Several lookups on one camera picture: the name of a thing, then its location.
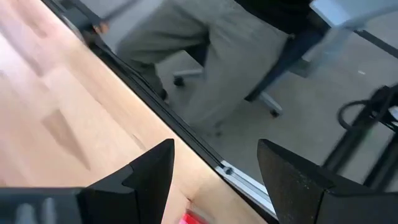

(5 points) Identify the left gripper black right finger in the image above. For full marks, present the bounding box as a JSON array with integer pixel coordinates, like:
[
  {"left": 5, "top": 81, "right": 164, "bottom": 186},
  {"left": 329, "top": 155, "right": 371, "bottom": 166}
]
[{"left": 256, "top": 138, "right": 371, "bottom": 224}]

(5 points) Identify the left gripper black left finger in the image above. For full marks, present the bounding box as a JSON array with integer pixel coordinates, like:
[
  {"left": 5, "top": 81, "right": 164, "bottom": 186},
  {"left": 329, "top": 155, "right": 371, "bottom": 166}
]
[{"left": 76, "top": 138, "right": 176, "bottom": 224}]

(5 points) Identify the red Froot Loops cereal box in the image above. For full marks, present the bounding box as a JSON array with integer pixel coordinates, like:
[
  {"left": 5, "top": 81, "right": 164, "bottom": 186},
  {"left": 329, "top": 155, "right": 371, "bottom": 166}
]
[{"left": 178, "top": 210, "right": 210, "bottom": 224}]

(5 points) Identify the black metal stand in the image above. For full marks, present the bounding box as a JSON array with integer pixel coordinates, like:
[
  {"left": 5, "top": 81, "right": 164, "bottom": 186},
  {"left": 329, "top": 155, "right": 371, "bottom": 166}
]
[{"left": 322, "top": 83, "right": 398, "bottom": 193}]

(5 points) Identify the office chair with white base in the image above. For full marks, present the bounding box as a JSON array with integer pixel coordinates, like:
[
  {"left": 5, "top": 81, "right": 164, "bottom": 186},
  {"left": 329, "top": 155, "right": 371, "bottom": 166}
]
[{"left": 172, "top": 28, "right": 326, "bottom": 119}]

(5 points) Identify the person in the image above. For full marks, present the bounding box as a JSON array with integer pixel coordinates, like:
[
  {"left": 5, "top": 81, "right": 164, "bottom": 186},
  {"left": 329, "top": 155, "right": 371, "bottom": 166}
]
[{"left": 114, "top": 0, "right": 331, "bottom": 139}]

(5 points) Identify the person's hand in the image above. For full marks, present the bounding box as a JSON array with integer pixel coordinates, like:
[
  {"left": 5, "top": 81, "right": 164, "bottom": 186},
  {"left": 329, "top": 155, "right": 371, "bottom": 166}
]
[{"left": 92, "top": 20, "right": 111, "bottom": 36}]

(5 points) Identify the white desk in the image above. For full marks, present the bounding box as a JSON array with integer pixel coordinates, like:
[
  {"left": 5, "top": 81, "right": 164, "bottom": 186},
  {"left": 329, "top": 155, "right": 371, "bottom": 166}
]
[{"left": 298, "top": 0, "right": 398, "bottom": 78}]

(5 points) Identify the black looped cable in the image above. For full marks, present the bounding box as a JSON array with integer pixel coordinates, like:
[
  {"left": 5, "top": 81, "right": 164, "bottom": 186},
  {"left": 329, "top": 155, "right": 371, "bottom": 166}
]
[{"left": 337, "top": 98, "right": 377, "bottom": 131}]

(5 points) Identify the black aluminium rig frame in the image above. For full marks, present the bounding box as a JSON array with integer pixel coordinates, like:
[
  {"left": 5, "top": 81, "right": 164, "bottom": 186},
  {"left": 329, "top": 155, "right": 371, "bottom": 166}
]
[{"left": 40, "top": 0, "right": 280, "bottom": 224}]

